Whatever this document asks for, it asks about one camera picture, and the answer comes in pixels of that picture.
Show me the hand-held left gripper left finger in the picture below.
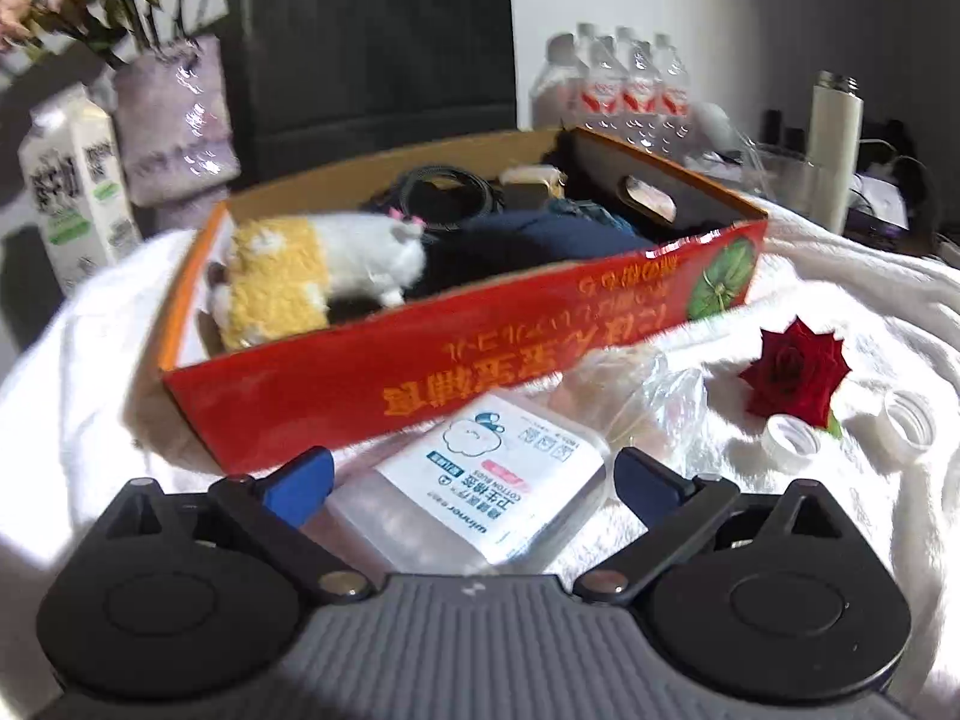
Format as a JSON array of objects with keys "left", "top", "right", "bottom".
[{"left": 97, "top": 446, "right": 376, "bottom": 605}]

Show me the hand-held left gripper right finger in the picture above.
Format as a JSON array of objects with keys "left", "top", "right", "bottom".
[{"left": 574, "top": 446, "right": 848, "bottom": 605}]

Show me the clear plastic bag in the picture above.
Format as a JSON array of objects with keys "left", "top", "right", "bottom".
[{"left": 562, "top": 349, "right": 710, "bottom": 477}]

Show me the white bottle cap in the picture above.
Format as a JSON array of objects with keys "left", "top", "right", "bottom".
[
  {"left": 761, "top": 414, "right": 826, "bottom": 475},
  {"left": 879, "top": 388, "right": 938, "bottom": 455}
]

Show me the clear cotton swab box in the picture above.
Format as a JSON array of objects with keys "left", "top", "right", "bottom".
[{"left": 326, "top": 390, "right": 610, "bottom": 578}]

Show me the red artificial rose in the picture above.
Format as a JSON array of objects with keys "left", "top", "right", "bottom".
[{"left": 739, "top": 317, "right": 854, "bottom": 440}]

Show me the red cardboard box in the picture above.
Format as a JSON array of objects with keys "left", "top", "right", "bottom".
[{"left": 156, "top": 127, "right": 770, "bottom": 470}]

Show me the white and yellow plush toy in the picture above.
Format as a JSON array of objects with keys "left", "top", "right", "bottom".
[{"left": 206, "top": 211, "right": 428, "bottom": 352}]

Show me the navy fabric pouch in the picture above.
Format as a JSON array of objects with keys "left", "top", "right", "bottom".
[{"left": 420, "top": 208, "right": 653, "bottom": 293}]

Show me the blue printed tissue packet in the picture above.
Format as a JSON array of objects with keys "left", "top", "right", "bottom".
[{"left": 551, "top": 199, "right": 623, "bottom": 230}]

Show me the black cable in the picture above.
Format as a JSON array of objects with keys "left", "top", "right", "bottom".
[{"left": 397, "top": 165, "right": 500, "bottom": 230}]

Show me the cream and gold charger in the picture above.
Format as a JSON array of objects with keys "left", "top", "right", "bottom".
[{"left": 499, "top": 163, "right": 565, "bottom": 207}]

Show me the white towel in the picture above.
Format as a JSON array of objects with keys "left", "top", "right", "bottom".
[{"left": 0, "top": 187, "right": 960, "bottom": 720}]

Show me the clear glass container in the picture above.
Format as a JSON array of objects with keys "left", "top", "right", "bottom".
[{"left": 739, "top": 142, "right": 815, "bottom": 203}]

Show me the white milk carton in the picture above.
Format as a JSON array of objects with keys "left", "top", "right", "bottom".
[{"left": 16, "top": 82, "right": 143, "bottom": 293}]

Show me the lavender vase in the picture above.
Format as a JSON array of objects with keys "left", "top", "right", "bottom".
[{"left": 112, "top": 36, "right": 241, "bottom": 207}]

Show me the white thermos bottle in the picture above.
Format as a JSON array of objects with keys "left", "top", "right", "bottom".
[{"left": 799, "top": 71, "right": 865, "bottom": 235}]

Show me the shrink-wrapped water bottle pack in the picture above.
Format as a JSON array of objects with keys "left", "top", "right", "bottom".
[{"left": 529, "top": 22, "right": 695, "bottom": 166}]

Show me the black paper bag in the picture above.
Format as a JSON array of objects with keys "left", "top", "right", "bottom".
[{"left": 217, "top": 0, "right": 518, "bottom": 188}]

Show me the tangle of black cables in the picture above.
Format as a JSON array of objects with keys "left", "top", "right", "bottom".
[{"left": 862, "top": 120, "right": 960, "bottom": 256}]

